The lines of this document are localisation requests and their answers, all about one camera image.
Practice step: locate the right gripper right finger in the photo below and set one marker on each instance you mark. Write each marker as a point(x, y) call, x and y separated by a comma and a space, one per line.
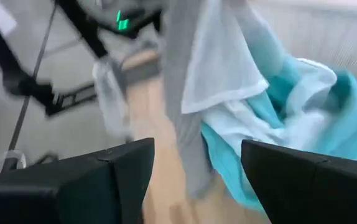
point(315, 193)

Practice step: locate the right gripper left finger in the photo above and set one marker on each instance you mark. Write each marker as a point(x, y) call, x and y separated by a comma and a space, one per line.
point(57, 186)

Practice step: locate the turquoise cloth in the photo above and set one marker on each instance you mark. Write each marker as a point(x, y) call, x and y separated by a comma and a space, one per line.
point(352, 124)

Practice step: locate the grey orange sock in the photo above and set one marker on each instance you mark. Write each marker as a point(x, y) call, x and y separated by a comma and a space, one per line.
point(181, 93)

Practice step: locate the white cloth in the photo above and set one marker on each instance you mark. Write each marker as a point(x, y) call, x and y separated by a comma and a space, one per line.
point(222, 62)

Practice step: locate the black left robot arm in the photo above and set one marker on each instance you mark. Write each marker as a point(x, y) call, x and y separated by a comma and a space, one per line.
point(85, 28)

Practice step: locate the black aluminium frame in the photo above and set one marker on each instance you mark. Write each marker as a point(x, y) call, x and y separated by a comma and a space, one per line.
point(16, 81)

